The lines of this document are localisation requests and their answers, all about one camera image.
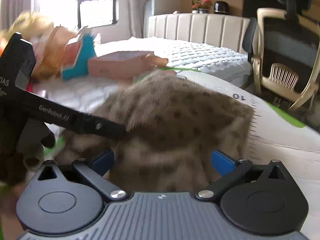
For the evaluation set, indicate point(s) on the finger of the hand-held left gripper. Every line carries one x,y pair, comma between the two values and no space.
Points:
105,127

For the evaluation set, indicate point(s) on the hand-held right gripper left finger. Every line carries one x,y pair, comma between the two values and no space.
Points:
103,161

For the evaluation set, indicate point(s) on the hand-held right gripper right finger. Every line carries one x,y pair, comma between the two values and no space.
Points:
222,162

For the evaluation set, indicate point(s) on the brown polka dot dress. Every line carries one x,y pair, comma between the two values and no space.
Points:
175,120

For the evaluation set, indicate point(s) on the red object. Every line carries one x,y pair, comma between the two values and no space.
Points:
29,86

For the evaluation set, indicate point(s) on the orange plastic bag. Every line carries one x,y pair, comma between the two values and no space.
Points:
47,55

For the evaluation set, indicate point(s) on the cartoon printed mat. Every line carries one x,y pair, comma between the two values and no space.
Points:
275,135

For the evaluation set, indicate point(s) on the flat cardboard box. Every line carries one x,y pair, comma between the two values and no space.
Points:
117,63

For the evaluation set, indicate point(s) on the teal box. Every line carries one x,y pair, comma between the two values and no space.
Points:
80,62

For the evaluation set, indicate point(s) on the beige curtain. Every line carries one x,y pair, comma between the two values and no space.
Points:
136,10

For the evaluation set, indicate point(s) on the beige mesh office chair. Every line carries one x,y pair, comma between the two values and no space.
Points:
287,42

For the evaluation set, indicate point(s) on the beige padded headboard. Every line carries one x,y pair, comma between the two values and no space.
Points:
200,27

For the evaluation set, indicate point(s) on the potted plant with red leaves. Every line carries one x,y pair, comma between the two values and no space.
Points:
205,5
195,3

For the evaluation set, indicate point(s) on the black round speaker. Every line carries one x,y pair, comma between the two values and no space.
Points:
221,7

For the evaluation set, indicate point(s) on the black screen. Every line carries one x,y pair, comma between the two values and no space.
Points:
257,3

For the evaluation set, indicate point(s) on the window with dark frame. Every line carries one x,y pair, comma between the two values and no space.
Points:
97,7

